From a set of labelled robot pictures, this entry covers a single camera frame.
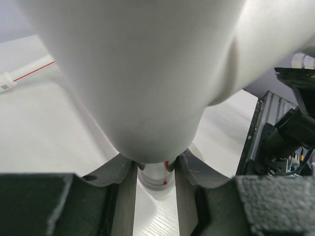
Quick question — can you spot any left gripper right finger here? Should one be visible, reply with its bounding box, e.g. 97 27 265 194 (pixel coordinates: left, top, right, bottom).
175 151 315 236

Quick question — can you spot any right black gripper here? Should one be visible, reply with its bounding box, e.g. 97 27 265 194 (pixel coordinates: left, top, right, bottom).
266 67 315 158

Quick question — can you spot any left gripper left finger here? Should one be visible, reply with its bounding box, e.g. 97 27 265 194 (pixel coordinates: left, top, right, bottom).
0 155 138 236

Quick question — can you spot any white PVC pipe frame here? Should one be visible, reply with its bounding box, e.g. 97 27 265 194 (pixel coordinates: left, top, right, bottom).
16 0 315 163

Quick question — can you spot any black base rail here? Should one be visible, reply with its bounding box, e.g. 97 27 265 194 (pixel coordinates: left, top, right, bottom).
235 90 315 177

